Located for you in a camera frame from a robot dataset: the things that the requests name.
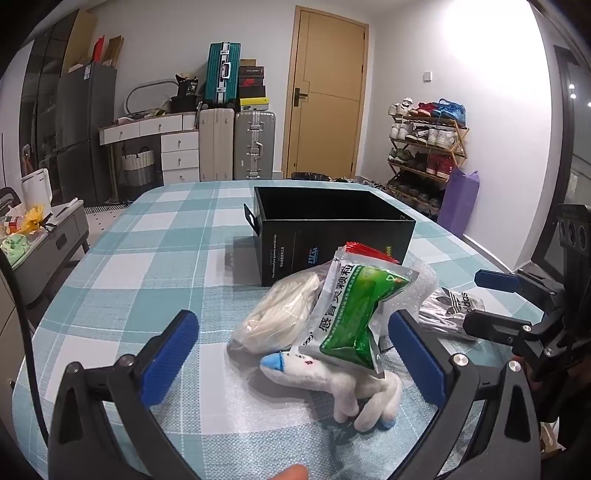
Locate white desk with drawers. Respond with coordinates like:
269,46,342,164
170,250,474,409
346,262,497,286
98,113,201,185

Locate white plush toy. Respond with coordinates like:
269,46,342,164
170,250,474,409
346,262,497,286
259,350,403,431

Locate red and white packet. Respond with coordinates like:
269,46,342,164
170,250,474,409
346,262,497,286
345,241,400,265

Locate bubble wrap sheet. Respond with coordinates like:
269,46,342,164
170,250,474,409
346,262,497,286
399,257,441,326

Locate white kettle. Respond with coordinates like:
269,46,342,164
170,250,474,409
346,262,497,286
21,168,52,220

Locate shoes on floor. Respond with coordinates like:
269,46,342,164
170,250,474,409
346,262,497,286
331,176,387,191

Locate group of shoes on rack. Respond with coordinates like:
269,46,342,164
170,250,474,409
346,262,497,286
388,98,467,208

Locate grey side cabinet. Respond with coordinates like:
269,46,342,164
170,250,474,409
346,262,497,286
0,198,90,306

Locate beige suitcase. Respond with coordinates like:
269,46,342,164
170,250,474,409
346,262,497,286
198,108,235,182

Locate teal suitcase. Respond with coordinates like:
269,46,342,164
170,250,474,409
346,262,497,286
203,42,242,109

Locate white and grey basket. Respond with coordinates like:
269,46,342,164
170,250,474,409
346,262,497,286
121,147,155,188

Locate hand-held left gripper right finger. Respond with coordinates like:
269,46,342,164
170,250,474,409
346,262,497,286
388,310,541,480

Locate dark glass door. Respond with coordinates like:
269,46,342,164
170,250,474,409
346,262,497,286
531,45,591,278

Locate clear bag of cream cloth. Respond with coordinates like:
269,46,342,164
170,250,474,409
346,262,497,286
226,269,326,357

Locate black cardboard box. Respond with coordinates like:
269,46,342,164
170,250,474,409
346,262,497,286
243,186,417,288

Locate black cable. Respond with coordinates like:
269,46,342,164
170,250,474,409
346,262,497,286
0,251,50,445

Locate purple bag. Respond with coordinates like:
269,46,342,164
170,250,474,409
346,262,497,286
436,167,480,238

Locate yellow plastic bag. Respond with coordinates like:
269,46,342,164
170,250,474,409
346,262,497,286
17,205,48,234

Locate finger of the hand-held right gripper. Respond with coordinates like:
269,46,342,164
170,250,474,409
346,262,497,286
462,308,539,347
475,269,561,301

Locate grey refrigerator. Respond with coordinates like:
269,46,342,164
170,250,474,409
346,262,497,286
55,62,117,205

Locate small cardboard box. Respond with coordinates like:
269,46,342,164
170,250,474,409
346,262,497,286
102,36,124,68

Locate green snack bag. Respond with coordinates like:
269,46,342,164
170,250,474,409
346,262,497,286
0,233,32,259

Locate oval mirror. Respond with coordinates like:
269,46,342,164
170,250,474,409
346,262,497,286
126,79,178,116

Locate green and white medicine packet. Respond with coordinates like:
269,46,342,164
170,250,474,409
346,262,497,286
298,249,413,376

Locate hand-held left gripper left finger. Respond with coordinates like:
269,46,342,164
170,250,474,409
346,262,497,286
48,309,200,480

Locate clear bag with striped logo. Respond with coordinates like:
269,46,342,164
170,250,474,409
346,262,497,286
431,286,486,319

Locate white charging cable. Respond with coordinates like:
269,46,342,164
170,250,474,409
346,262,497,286
418,302,480,343

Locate teal checked tablecloth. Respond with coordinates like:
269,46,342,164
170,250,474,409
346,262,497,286
11,180,555,480

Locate silver suitcase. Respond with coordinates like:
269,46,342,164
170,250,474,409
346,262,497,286
234,111,276,181

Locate large cardboard box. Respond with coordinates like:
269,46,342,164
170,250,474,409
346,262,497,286
60,9,98,75

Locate person's left hand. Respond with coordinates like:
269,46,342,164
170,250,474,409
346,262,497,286
269,464,308,480

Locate black glass cabinet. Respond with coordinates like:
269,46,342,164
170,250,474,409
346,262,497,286
19,9,77,204

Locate wooden shoe rack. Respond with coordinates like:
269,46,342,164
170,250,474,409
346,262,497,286
387,111,469,219

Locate wooden door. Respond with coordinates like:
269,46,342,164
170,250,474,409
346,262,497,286
281,6,370,181

